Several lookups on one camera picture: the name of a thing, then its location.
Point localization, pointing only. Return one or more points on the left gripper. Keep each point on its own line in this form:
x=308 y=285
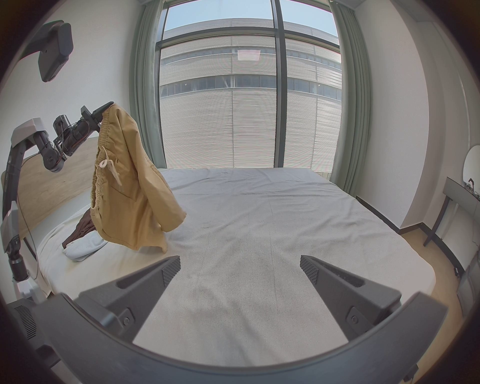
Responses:
x=77 y=139

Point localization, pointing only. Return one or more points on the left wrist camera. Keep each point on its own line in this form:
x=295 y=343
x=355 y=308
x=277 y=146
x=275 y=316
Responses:
x=62 y=123

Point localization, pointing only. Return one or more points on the pale blue garment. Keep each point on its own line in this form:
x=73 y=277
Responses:
x=84 y=249

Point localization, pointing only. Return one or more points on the bed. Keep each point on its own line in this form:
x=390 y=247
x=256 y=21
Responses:
x=281 y=225

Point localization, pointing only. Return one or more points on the round mirror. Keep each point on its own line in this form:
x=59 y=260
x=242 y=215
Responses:
x=473 y=165

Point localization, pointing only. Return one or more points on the grey dressing table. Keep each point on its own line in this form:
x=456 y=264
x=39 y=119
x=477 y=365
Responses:
x=455 y=189

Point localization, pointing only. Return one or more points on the grey-green curtain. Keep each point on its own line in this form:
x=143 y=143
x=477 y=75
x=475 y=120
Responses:
x=356 y=112
x=144 y=93

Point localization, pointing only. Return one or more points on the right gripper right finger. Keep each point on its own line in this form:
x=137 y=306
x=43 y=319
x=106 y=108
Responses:
x=356 y=300

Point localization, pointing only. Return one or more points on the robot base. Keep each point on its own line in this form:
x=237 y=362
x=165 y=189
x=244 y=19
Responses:
x=26 y=318

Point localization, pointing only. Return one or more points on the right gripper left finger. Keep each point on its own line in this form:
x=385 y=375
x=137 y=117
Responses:
x=123 y=300

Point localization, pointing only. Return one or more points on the tan shorts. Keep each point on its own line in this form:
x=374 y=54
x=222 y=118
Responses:
x=131 y=187

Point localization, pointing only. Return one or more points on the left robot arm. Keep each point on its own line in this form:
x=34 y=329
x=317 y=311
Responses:
x=26 y=129

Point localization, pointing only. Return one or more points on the window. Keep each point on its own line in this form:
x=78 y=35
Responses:
x=225 y=112

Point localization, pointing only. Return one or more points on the brown garment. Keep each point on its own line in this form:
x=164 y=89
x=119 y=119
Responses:
x=80 y=232

